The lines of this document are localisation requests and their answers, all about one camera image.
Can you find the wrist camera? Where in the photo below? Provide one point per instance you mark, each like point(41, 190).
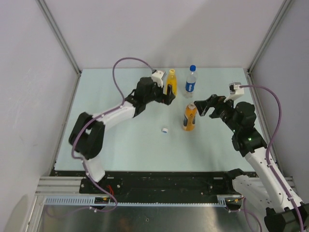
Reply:
point(236, 91)
point(158, 76)

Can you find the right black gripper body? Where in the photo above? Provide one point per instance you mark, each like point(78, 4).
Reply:
point(223, 109)

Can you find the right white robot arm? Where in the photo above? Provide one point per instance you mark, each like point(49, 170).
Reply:
point(284, 210)

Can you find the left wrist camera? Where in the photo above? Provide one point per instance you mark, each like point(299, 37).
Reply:
point(158, 76)

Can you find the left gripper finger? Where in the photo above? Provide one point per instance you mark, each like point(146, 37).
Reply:
point(169, 91)
point(167, 99)

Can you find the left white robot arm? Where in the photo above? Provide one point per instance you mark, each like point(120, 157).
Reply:
point(88, 132)

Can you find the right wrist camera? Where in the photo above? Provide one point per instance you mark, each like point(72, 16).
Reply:
point(236, 91)

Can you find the yellow juice bottle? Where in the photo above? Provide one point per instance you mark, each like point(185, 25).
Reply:
point(172, 81)

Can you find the clear Pepsi bottle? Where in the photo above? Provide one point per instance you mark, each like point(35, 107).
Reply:
point(191, 81)

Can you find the orange Pocari Sweat bottle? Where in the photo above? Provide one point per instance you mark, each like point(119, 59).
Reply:
point(189, 117)

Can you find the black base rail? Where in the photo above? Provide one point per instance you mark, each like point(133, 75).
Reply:
point(167, 187)

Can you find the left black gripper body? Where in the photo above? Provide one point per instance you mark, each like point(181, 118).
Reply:
point(158, 94)

